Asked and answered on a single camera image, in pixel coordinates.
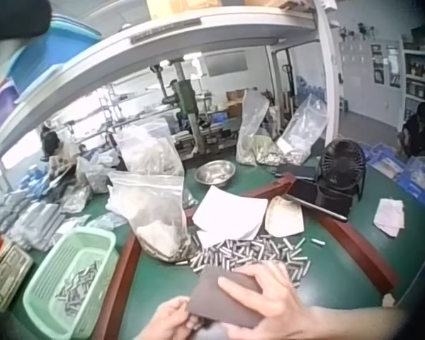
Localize person's left hand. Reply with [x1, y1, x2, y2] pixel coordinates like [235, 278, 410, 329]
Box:
[137, 295, 200, 340]

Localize person's right hand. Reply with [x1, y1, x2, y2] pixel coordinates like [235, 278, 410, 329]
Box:
[217, 263, 319, 340]

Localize brown card sheet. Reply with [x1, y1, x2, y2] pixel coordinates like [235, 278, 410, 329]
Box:
[185, 266, 271, 329]

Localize pile of small metal cylinders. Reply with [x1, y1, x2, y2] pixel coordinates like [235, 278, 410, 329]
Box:
[175, 236, 312, 284]

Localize large clear bag of parts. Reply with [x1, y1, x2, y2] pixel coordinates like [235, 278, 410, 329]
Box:
[106, 171, 196, 264]

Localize metal cylinders heap in basket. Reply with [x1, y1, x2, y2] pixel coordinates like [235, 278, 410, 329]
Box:
[55, 262, 103, 317]

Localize white paper sheet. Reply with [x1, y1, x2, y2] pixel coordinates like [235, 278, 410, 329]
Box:
[191, 185, 269, 242]

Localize green plastic basket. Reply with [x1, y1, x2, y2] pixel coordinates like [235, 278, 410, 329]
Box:
[22, 226, 120, 340]

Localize beige paper sheet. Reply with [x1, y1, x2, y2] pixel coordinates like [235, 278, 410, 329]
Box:
[265, 196, 304, 238]

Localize steel bowl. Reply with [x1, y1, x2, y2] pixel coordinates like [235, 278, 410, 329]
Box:
[193, 159, 237, 187]

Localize clear plastic bag of parts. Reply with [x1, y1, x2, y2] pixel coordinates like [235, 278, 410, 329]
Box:
[112, 122, 185, 178]

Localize metal rod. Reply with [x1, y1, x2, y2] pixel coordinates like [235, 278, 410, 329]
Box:
[285, 193, 349, 223]

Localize weighing scale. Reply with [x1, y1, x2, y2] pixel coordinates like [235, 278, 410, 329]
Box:
[0, 229, 35, 313]

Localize heap of clear plastic packets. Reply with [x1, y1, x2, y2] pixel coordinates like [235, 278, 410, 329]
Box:
[0, 183, 128, 253]

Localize black notebook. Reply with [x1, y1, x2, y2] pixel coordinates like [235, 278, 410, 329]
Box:
[273, 164, 317, 180]

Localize black box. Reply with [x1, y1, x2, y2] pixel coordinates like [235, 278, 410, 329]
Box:
[288, 176, 353, 219]

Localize drill press machine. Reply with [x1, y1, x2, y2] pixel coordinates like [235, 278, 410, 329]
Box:
[149, 58, 208, 155]

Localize tall clear bag of parts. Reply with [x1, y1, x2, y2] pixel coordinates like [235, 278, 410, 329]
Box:
[235, 88, 285, 167]

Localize black desk fan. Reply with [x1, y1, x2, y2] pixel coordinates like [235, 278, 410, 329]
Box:
[316, 138, 368, 203]

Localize slanted clear bag of parts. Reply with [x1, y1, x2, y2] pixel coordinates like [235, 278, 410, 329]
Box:
[276, 93, 329, 166]

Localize stack of cardboard cartons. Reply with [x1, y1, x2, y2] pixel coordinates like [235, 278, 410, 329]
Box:
[225, 89, 248, 118]

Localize crumpled white paper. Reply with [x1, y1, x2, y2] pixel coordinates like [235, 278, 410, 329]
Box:
[372, 198, 405, 237]

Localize stack of blue water jugs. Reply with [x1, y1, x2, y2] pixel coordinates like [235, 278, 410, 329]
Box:
[295, 75, 327, 104]

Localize grey overhead shelf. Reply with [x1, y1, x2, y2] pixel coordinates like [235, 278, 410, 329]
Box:
[0, 13, 341, 167]

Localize blue plastic crates heap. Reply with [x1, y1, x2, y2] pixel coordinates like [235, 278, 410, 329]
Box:
[360, 141, 425, 207]

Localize blue plastic bins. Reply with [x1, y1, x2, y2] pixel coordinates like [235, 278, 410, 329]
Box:
[0, 13, 103, 118]

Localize storage rack with goods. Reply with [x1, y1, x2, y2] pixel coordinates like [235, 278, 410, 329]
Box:
[402, 27, 425, 120]

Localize red wooden frame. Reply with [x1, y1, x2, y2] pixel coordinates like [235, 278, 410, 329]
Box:
[91, 174, 400, 340]

